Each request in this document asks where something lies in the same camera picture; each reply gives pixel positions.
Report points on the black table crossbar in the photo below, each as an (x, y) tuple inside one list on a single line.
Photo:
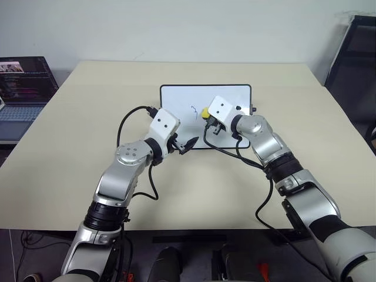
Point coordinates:
[(191, 238)]

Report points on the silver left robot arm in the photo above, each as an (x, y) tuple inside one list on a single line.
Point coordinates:
[(117, 179)]

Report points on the yellow whiteboard eraser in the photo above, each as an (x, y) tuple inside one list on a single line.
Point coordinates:
[(204, 112)]

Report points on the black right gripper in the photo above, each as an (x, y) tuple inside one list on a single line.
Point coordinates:
[(218, 127)]

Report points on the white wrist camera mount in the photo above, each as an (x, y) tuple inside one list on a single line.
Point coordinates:
[(221, 108), (163, 123)]

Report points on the black chair part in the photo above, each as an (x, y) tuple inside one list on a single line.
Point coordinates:
[(372, 136)]

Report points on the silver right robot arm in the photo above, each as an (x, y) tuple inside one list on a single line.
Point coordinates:
[(305, 194)]

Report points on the open grey laptop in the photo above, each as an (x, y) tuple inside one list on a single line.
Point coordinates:
[(23, 88)]

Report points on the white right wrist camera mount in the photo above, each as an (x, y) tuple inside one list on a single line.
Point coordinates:
[(221, 108)]

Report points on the tape roll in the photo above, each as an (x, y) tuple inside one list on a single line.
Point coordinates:
[(33, 277)]

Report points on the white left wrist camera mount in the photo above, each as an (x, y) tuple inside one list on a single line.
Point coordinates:
[(163, 123)]

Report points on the orange clip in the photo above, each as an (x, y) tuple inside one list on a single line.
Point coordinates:
[(263, 270)]

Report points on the black whiteboard side knob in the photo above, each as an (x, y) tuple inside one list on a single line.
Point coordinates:
[(253, 108)]

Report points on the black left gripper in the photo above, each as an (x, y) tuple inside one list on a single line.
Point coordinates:
[(174, 143)]

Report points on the black-framed small whiteboard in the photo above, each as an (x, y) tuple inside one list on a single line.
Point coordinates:
[(182, 100)]

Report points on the dark rounded shape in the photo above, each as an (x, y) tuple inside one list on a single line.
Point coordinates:
[(226, 263), (164, 264)]

